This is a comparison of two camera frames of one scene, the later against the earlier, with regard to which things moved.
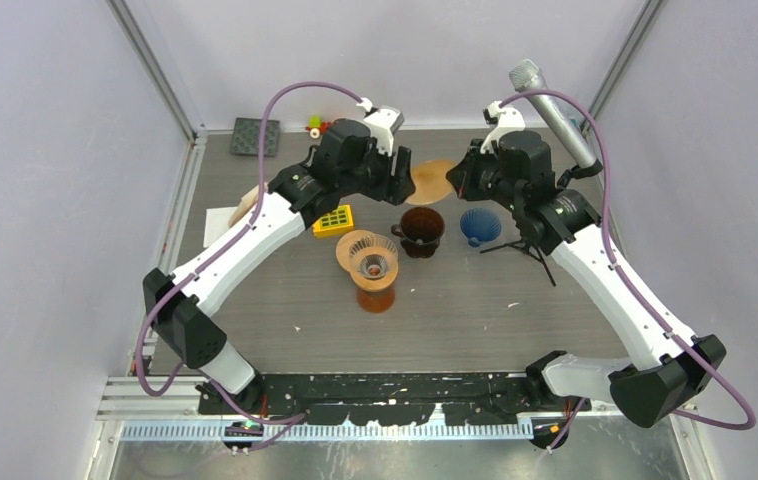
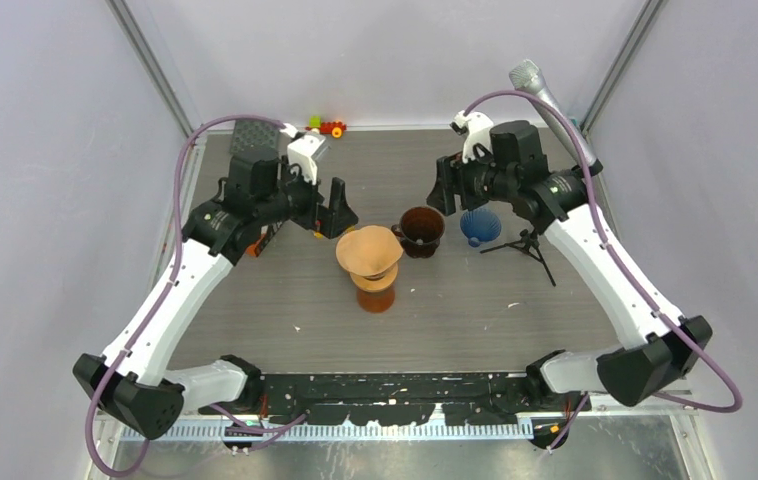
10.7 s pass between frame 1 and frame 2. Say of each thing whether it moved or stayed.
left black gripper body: moved
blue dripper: stayed
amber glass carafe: stayed
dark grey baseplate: stayed
